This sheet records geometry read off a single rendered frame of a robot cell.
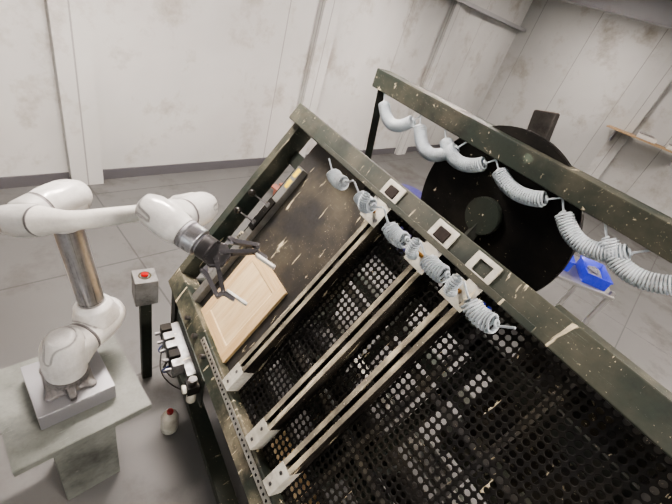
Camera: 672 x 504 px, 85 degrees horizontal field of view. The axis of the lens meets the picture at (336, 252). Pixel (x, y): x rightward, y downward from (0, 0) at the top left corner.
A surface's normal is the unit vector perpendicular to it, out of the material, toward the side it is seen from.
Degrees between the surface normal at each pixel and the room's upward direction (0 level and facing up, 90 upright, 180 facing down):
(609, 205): 90
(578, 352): 59
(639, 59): 90
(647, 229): 90
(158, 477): 0
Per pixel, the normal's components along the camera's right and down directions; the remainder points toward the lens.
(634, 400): -0.55, -0.30
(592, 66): -0.70, 0.23
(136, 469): 0.28, -0.78
